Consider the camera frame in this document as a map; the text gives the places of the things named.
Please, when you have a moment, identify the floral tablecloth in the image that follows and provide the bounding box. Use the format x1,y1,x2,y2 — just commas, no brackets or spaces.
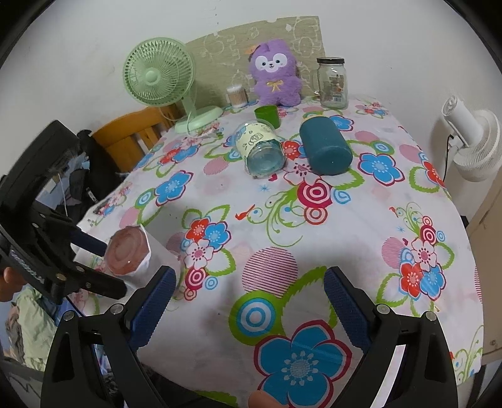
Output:
76,96,485,408

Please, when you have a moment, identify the cotton swab container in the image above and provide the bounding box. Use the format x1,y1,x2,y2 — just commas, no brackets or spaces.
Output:
226,83,249,109

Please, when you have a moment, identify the wooden chair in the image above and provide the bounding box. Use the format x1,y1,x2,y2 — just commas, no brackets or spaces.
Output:
92,104,182,174

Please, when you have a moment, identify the black power cable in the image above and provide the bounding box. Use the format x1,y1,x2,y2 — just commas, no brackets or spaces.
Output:
442,133,458,186

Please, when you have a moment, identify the white fan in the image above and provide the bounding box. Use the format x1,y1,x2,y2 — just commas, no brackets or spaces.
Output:
441,95,502,182

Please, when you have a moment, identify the patterned beige wall cloth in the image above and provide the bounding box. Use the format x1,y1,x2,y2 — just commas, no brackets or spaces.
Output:
184,16,326,109

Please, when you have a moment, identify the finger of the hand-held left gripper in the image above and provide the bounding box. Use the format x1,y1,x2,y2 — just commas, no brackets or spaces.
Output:
58,264,128,302
35,199,109,257

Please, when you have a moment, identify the pink and white cup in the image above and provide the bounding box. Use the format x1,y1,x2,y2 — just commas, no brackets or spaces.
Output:
104,225,182,289

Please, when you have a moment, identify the teal cup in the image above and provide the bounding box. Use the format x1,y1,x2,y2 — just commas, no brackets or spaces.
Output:
300,116,354,176

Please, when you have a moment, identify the small green cup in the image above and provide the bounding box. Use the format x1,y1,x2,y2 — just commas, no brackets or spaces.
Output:
254,104,282,128

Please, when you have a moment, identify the beige cabinet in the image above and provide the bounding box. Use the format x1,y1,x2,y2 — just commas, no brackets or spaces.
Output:
466,184,502,366

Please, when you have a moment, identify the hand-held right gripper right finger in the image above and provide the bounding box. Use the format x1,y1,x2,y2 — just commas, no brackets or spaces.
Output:
323,266,459,408

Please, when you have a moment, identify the person's left hand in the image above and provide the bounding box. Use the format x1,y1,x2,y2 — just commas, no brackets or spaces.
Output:
0,267,21,303

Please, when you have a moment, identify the purple plush toy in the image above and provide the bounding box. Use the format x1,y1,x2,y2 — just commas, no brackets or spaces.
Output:
248,39,304,107

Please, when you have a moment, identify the clear glass cup with label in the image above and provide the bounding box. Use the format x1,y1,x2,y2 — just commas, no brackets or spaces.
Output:
234,121,286,178

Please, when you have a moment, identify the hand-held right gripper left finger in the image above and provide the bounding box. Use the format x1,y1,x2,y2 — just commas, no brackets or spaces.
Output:
40,265,177,408

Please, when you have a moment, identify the glass jar with black lid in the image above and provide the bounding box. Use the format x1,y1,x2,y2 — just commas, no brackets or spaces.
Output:
316,57,349,110

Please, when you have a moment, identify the pile of clothes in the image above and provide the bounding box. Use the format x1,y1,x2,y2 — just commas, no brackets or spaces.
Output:
3,286,60,373

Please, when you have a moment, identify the black bag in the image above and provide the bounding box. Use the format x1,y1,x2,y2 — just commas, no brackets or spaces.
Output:
67,129,127,205

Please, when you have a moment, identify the green desk fan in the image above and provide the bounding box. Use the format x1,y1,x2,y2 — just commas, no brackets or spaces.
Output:
123,37,224,135

